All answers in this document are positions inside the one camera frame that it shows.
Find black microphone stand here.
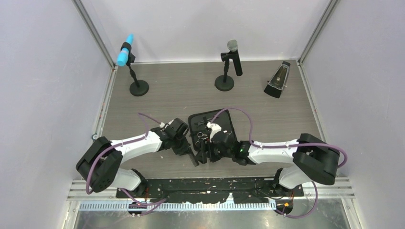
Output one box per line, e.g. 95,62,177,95
121,42,149,96
214,52,234,92

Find black zipper tool case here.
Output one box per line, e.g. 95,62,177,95
188,109,237,152

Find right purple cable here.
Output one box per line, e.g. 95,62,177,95
210,106,348,219

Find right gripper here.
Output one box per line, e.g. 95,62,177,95
196,138,234,164

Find black metronome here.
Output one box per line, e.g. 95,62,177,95
264,61,290,98

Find black grey microphone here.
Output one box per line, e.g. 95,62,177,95
227,39,243,76

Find black hair clip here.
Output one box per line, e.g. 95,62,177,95
194,117,212,128

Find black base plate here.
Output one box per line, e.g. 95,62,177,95
128,177,304,204

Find silver thinning scissors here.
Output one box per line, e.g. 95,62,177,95
195,132,209,146

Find blue microphone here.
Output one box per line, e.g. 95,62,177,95
117,34,134,67

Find left black microphone stand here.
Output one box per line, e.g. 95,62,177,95
121,42,149,96

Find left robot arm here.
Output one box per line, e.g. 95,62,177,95
76,118,192,198

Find right black microphone stand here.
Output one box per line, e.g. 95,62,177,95
214,52,234,92

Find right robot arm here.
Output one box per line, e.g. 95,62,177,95
192,131,340,196

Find black comb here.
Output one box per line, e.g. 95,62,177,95
188,150,200,167

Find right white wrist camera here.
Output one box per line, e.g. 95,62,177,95
206,122,230,138

